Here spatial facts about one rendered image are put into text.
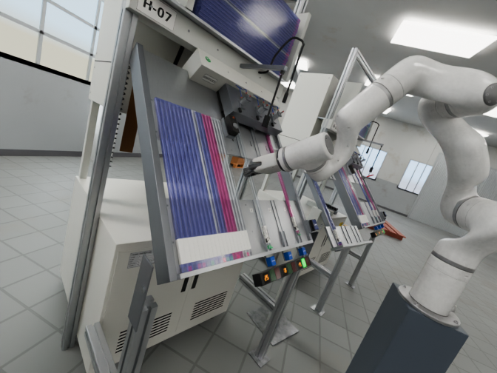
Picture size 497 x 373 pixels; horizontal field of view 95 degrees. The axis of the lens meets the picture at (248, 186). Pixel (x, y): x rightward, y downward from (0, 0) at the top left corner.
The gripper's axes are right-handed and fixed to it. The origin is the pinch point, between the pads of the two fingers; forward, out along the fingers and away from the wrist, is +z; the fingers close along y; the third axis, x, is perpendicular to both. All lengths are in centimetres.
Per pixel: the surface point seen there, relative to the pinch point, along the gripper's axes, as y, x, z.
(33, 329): 49, 53, 91
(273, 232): -6.1, 23.8, -2.6
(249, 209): 3.9, 14.4, -0.9
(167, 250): 37.4, 23.8, -3.7
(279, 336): -55, 86, 39
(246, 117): -2.1, -23.1, -0.1
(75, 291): 41, 37, 62
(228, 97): 5.9, -29.8, 1.3
